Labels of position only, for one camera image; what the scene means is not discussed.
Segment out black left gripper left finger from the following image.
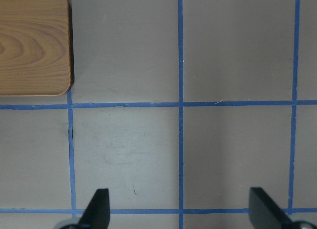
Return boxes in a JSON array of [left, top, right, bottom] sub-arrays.
[[78, 188, 110, 229]]

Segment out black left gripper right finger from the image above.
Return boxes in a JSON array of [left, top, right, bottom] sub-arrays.
[[249, 187, 296, 229]]

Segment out wooden tray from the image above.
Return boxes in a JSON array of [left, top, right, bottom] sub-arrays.
[[0, 0, 72, 96]]

